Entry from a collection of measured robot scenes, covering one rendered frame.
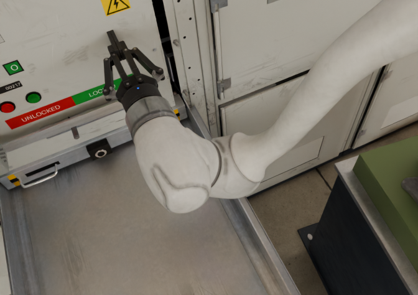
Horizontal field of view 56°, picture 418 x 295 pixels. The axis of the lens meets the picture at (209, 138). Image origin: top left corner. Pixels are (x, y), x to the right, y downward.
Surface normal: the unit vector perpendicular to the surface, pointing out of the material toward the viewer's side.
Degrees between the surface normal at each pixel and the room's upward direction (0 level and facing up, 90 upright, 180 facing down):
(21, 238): 0
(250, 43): 90
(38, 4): 90
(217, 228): 0
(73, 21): 90
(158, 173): 39
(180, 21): 90
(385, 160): 1
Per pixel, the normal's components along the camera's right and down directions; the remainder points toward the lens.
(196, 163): 0.58, -0.51
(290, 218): -0.07, -0.56
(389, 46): -0.26, 0.69
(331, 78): -0.53, 0.62
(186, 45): 0.41, 0.73
